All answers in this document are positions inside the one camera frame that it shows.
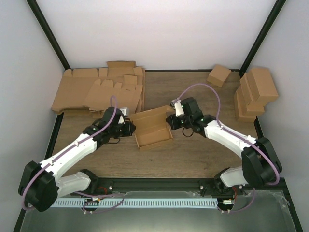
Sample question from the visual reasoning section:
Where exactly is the brown cardboard box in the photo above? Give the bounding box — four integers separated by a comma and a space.
130, 105, 173, 151

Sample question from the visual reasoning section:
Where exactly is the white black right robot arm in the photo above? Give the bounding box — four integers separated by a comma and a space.
166, 97, 282, 195

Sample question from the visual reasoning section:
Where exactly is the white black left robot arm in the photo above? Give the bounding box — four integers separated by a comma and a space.
18, 107, 136, 212

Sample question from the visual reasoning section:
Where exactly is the folded brown box tilted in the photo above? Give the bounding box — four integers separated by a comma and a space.
206, 64, 231, 87

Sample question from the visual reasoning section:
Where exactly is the lower folded brown box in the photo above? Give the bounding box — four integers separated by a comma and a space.
234, 90, 256, 123

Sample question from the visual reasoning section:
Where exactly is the top folded brown box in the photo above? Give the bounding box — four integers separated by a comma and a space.
247, 67, 279, 104

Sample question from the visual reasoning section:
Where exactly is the stack of flat cardboard blanks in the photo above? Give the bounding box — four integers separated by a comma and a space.
51, 61, 145, 118

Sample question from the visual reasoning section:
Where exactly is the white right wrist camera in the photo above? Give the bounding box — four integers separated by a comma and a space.
170, 99, 184, 117

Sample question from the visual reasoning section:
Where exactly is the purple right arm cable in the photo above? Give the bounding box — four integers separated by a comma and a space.
177, 84, 281, 186

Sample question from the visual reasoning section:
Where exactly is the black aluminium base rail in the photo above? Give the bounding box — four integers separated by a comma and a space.
82, 177, 214, 195

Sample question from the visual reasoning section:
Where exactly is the light blue slotted cable duct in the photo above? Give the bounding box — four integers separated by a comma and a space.
51, 198, 218, 209

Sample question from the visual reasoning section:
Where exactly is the black right frame post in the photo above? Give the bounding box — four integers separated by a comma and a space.
239, 0, 286, 78

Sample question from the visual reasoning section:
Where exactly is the black frame post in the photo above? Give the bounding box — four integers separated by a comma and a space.
26, 0, 71, 70
239, 0, 286, 78

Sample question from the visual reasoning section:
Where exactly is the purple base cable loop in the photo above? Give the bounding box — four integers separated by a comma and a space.
82, 188, 126, 215

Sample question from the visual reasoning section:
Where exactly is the black left frame post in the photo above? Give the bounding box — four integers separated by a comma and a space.
26, 0, 71, 70

